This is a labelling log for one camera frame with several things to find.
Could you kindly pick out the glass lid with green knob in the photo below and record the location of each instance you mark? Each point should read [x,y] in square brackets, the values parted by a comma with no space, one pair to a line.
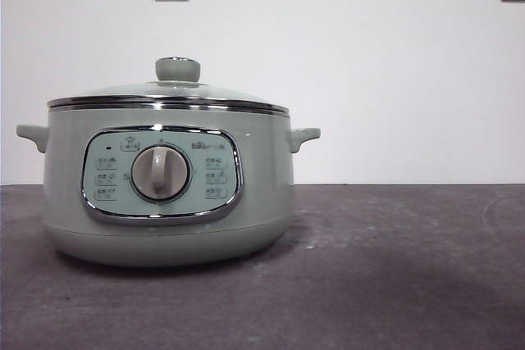
[176,69]

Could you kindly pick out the pale green electric cooking pot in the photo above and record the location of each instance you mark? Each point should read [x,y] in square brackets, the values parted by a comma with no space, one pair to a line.
[254,169]

